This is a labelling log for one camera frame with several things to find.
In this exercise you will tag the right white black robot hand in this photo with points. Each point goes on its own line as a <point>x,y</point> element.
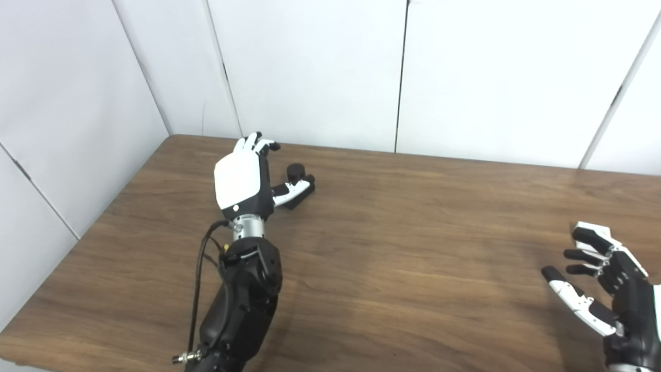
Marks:
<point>632,305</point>

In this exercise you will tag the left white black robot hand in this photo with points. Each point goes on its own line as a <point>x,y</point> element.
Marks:
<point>237,178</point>

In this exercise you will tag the black peg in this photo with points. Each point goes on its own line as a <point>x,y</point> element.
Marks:
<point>296,171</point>

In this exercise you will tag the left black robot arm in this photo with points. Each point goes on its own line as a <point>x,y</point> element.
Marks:
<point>242,310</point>

